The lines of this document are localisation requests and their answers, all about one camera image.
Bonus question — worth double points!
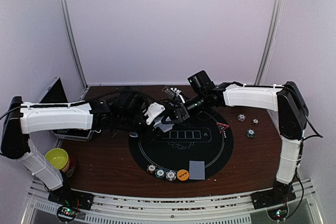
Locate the blue-backed playing cards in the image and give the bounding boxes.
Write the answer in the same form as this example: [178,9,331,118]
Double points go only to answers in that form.
[189,161,205,180]

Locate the yellow-green bowl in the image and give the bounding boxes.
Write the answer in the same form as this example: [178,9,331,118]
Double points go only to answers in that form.
[45,148,70,172]

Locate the orange big blind button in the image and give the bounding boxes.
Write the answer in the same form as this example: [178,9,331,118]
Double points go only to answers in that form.
[176,169,190,182]

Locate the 100 chips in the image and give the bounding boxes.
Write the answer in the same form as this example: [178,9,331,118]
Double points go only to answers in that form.
[146,164,157,174]

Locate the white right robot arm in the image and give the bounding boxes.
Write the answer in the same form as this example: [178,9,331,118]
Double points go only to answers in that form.
[163,70,309,204]

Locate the clear round dealer button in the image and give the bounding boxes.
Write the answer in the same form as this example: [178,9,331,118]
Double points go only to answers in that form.
[129,132,139,138]

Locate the grey card deck box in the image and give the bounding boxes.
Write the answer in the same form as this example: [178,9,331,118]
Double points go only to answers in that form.
[153,117,174,133]

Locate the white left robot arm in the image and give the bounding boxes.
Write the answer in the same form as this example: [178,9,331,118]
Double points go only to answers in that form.
[1,89,190,205]

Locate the green blue 50 chip stack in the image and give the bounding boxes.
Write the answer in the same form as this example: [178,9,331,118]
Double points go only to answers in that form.
[246,129,256,138]

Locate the aluminium front rail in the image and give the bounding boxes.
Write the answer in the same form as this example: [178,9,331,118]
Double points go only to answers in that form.
[19,179,325,223]

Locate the aluminium frame post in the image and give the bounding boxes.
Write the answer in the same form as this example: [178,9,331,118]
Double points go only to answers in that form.
[60,0,88,89]
[254,0,284,85]

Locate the left aluminium frame post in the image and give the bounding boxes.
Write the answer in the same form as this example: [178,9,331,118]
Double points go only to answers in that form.
[60,0,88,89]

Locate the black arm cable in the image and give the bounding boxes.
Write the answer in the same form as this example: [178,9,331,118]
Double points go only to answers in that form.
[285,87,324,219]
[0,89,158,120]

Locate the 10 chips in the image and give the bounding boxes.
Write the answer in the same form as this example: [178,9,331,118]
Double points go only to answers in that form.
[165,170,177,182]

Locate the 50 chips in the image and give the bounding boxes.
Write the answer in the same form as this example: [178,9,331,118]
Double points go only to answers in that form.
[155,169,165,179]

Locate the right aluminium frame post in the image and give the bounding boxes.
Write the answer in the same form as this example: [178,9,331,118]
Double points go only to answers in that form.
[254,0,284,85]

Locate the aluminium poker case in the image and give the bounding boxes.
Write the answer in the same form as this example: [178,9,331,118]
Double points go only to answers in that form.
[35,77,93,142]

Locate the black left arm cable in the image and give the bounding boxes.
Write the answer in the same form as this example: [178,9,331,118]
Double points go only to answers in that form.
[0,89,158,120]

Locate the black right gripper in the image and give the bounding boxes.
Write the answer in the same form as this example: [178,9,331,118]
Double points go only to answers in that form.
[163,92,208,124]

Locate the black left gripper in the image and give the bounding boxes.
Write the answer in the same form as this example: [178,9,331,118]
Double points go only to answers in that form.
[117,108,166,144]

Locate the blue white 10 chip stack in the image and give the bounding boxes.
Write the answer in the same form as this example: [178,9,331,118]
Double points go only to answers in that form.
[237,114,246,122]

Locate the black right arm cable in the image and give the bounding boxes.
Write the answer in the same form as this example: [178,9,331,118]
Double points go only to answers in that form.
[285,87,324,219]

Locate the round black poker mat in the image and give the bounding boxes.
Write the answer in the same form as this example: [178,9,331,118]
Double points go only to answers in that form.
[129,109,234,179]

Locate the red black 100 chip stack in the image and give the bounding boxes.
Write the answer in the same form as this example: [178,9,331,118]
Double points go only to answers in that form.
[251,119,259,125]

